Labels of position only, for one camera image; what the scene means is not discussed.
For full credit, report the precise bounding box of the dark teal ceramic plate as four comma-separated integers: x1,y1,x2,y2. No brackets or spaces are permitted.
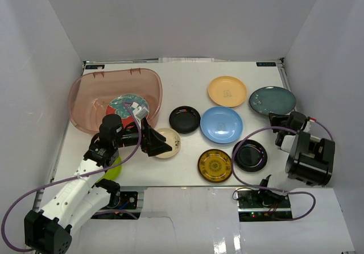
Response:
249,86,296,116

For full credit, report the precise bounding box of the red and teal floral plate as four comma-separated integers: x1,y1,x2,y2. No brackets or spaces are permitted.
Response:
105,94,149,127

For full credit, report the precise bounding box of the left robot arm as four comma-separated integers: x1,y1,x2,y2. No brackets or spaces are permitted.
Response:
24,114,172,253

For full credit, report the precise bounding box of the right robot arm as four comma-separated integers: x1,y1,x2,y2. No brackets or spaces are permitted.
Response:
268,111,336,186

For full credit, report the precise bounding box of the pink translucent plastic bin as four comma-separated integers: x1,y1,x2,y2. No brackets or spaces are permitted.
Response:
68,68,163,134

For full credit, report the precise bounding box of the cream plate with black patch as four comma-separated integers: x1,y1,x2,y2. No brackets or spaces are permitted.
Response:
156,128,181,159

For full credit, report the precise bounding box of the black plate with iridescent rim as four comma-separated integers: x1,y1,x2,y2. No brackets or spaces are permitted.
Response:
233,139,268,173

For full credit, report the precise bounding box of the black glossy plate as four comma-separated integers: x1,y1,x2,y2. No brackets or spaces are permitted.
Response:
168,106,201,134

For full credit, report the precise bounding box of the lime green plate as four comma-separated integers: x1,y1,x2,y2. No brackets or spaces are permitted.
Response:
98,156,122,182

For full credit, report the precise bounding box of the light blue plate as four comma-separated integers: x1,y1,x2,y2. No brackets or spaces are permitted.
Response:
200,106,243,144

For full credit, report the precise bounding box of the brown and yellow patterned plate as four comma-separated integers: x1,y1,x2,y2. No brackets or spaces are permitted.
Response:
197,149,232,184

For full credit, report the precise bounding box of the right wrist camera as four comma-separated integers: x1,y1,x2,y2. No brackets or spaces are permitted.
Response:
303,117,316,132

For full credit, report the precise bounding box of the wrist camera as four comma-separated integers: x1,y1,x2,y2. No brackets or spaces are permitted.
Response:
303,117,316,132
131,102,149,120

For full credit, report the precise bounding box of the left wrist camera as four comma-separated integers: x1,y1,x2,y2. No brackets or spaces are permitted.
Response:
131,102,149,120

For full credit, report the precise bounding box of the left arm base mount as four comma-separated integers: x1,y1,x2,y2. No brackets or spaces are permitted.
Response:
115,191,138,210

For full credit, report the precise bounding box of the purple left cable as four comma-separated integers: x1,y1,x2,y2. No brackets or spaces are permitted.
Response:
1,102,143,251

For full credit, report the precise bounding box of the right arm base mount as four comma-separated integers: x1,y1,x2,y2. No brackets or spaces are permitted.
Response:
232,187,293,223

